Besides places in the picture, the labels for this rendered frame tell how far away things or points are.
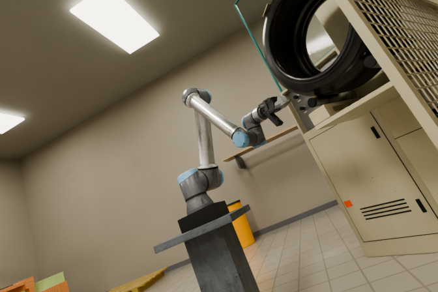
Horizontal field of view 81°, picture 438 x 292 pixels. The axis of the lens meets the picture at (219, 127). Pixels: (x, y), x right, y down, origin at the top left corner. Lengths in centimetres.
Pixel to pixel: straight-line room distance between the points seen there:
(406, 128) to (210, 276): 127
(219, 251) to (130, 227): 427
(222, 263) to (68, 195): 551
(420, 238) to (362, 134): 63
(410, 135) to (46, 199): 696
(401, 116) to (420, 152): 18
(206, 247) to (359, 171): 105
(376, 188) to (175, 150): 400
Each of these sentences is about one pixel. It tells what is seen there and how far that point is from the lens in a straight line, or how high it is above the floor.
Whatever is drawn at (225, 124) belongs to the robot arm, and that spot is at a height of 107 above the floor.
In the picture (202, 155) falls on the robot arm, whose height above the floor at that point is 103.
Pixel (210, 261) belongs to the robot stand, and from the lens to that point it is 167.
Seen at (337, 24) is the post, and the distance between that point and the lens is 158.
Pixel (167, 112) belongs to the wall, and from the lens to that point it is 544.
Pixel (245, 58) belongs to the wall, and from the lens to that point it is 520.
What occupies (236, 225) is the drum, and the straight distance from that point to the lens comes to 419.
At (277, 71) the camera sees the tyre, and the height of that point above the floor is 112.
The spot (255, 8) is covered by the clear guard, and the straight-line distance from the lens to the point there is 236.
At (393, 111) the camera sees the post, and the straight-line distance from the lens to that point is 146.
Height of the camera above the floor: 64
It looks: 16 degrees up
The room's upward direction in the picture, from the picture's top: 23 degrees counter-clockwise
